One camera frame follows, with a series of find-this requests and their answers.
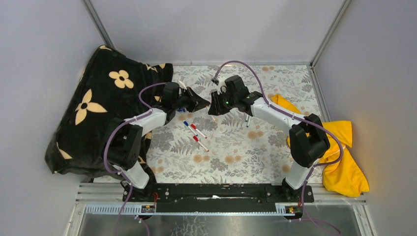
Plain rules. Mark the red capped marker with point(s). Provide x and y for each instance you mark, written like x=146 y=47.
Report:
x=200 y=143
x=199 y=131

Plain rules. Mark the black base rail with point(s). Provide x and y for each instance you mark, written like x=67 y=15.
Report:
x=218 y=198

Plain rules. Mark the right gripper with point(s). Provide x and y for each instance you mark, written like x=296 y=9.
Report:
x=216 y=108

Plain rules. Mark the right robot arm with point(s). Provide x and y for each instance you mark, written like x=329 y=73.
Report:
x=308 y=140

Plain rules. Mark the blue capped marker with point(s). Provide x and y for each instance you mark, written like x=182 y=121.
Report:
x=248 y=122
x=190 y=128

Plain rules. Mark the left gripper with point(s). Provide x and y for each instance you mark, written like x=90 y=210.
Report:
x=196 y=102

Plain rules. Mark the yellow cloth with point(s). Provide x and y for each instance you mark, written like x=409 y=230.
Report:
x=344 y=177

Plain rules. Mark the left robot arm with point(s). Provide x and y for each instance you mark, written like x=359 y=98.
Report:
x=122 y=142

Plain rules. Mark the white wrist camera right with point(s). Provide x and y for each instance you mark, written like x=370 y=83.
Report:
x=220 y=86

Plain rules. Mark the blue capped marker right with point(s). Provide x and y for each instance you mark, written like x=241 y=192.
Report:
x=248 y=122

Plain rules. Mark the red capped marker lower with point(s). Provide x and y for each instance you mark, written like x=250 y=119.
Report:
x=200 y=143

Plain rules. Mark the red capped marker upper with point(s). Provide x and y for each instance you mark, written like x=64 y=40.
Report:
x=199 y=131

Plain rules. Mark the blue capped marker left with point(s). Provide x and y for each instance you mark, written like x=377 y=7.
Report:
x=190 y=128

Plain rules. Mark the black floral blanket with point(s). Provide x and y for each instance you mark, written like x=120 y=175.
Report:
x=112 y=86

